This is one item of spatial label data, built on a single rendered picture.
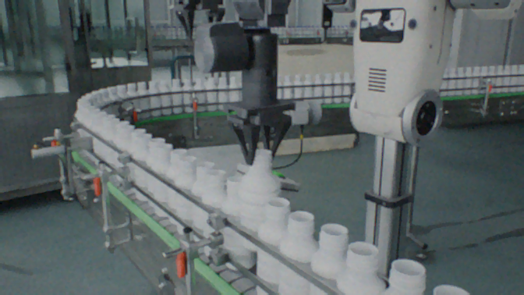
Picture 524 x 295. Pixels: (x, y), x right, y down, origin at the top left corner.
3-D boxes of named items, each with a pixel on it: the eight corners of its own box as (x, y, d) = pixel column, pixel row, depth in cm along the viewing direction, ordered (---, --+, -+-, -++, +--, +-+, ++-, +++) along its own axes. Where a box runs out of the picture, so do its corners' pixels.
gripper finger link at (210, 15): (188, 40, 111) (186, 1, 108) (213, 40, 115) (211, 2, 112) (201, 41, 105) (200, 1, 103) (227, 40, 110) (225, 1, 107)
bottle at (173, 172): (200, 223, 98) (196, 153, 94) (174, 229, 96) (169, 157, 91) (191, 213, 104) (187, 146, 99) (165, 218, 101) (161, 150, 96)
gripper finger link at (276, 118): (292, 163, 72) (293, 107, 69) (256, 172, 68) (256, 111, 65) (267, 153, 77) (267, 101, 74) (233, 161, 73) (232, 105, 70)
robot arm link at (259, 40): (286, 28, 65) (263, 27, 70) (248, 28, 62) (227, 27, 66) (285, 75, 67) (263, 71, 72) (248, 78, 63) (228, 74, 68)
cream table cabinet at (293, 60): (331, 136, 578) (335, 44, 546) (355, 147, 521) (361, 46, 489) (251, 143, 544) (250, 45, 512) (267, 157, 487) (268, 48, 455)
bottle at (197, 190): (217, 249, 87) (214, 170, 83) (189, 245, 89) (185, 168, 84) (228, 236, 92) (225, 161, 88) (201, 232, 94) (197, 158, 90)
